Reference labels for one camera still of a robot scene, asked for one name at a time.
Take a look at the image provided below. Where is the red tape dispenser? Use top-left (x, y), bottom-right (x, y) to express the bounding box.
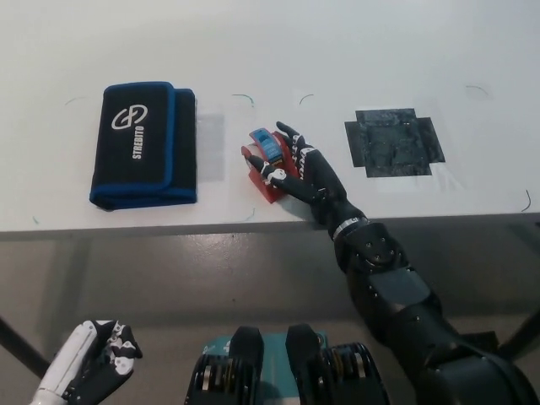
top-left (240, 127), bottom-right (305, 205)

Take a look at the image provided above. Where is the black tape patch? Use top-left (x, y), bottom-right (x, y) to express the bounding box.
top-left (343, 107), bottom-right (446, 180)

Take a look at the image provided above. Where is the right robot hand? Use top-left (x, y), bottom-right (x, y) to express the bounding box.
top-left (246, 121), bottom-right (369, 238)

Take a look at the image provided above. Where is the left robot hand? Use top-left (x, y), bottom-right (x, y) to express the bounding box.
top-left (31, 319), bottom-right (143, 405)

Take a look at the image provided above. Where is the black table leg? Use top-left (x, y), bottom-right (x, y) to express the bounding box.
top-left (496, 310), bottom-right (540, 362)
top-left (0, 314), bottom-right (54, 381)

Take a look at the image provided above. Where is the black teal robot torso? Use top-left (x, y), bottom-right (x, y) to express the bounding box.
top-left (183, 322), bottom-right (392, 405)

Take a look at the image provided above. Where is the black blue-trimmed notebook case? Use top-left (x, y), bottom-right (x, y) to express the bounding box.
top-left (88, 80), bottom-right (199, 211)

